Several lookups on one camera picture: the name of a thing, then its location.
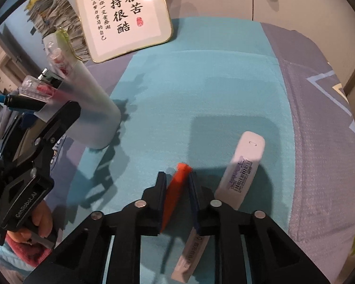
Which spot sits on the gold framed calligraphy picture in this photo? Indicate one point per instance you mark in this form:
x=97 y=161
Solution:
x=121 y=35

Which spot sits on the translucent white plastic cup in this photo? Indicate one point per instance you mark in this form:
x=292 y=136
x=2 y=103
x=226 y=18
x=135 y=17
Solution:
x=88 y=109

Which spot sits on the person's left forearm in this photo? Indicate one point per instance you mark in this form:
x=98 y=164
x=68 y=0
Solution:
x=26 y=250

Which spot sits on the tall stack of papers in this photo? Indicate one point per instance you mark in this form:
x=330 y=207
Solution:
x=59 y=14

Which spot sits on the white eraser in sleeve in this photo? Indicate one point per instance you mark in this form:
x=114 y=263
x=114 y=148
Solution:
x=186 y=260

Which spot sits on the black marker pen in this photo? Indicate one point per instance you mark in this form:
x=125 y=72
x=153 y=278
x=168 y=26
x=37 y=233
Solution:
x=20 y=102

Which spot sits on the person's left hand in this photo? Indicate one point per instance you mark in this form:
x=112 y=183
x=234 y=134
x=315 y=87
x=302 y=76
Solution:
x=43 y=219

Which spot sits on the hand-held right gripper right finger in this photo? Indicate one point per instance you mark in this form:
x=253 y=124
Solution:
x=194 y=195

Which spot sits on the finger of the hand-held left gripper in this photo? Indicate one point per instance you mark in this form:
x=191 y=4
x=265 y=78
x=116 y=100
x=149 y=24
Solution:
x=16 y=130
x=60 y=118

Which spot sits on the orange pen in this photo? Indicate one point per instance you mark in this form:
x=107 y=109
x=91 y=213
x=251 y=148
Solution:
x=174 y=195

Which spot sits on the clear plastic pen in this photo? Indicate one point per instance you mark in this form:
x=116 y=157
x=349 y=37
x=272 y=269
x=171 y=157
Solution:
x=37 y=88

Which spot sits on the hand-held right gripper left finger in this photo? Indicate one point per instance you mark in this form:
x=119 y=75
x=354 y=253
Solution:
x=159 y=195

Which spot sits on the white correction tape dispenser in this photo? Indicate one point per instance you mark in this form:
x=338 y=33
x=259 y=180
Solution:
x=245 y=153

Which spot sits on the clear pen with red print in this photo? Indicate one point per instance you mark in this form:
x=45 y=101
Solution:
x=59 y=60

